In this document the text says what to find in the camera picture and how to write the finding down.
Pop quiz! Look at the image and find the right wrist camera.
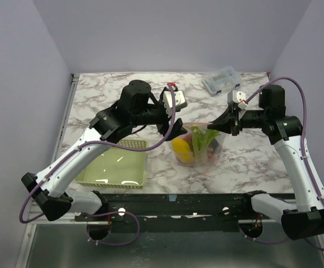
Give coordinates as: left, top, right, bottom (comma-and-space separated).
227, 90, 248, 112

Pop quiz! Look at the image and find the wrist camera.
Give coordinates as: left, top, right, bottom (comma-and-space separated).
227, 90, 248, 112
163, 90, 188, 117

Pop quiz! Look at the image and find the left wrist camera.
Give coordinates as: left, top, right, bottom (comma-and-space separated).
163, 90, 188, 117

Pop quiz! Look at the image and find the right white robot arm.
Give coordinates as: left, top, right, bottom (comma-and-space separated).
208, 85, 324, 240

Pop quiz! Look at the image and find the green plastic basket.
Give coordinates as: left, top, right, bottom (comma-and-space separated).
75, 147, 148, 189

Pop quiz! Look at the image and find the yellow fake lemon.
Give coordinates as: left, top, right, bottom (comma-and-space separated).
171, 138, 194, 164

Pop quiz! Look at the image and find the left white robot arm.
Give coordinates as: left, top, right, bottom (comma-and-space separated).
19, 80, 187, 223

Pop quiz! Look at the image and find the green fake celery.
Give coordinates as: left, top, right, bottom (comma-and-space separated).
190, 125, 221, 161

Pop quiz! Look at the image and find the black table front rail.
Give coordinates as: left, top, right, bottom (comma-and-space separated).
75, 190, 283, 234

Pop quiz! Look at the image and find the clear zip top bag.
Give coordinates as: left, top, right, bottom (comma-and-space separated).
169, 123, 227, 167

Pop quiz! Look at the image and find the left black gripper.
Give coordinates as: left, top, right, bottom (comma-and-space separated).
131, 99, 187, 140

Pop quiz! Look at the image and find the clear plastic organizer box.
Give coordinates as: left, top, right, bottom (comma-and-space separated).
201, 66, 243, 96

